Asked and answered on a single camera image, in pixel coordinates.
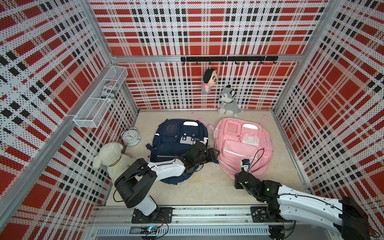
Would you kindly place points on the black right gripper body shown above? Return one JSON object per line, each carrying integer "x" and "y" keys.
{"x": 237, "y": 185}

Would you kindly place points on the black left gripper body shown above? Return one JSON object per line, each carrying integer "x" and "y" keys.
{"x": 207, "y": 156}

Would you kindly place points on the navy blue backpack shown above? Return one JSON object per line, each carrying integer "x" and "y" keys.
{"x": 175, "y": 137}

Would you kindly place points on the pink school backpack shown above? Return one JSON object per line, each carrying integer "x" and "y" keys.
{"x": 239, "y": 140}

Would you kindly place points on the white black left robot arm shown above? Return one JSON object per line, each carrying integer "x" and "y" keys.
{"x": 135, "y": 183}

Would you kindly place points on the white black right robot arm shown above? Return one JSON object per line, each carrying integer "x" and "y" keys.
{"x": 344, "y": 216}

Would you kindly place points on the grey white husky plush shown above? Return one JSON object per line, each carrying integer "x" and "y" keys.
{"x": 228, "y": 104}

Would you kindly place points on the white alarm clock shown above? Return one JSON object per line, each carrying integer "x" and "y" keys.
{"x": 131, "y": 137}

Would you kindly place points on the cartoon boy doll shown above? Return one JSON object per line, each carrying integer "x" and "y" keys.
{"x": 210, "y": 79}

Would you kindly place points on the cream teddy bear plush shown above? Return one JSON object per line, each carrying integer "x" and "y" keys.
{"x": 114, "y": 159}

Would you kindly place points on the green circuit board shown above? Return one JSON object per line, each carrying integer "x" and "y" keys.
{"x": 143, "y": 230}

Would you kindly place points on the striped can on shelf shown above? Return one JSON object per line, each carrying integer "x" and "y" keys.
{"x": 109, "y": 91}

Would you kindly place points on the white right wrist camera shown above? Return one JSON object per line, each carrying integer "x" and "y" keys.
{"x": 245, "y": 167}

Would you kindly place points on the black wall hook rail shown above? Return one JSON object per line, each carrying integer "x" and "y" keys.
{"x": 260, "y": 59}

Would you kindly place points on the white wire mesh shelf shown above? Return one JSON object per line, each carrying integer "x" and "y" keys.
{"x": 93, "y": 111}

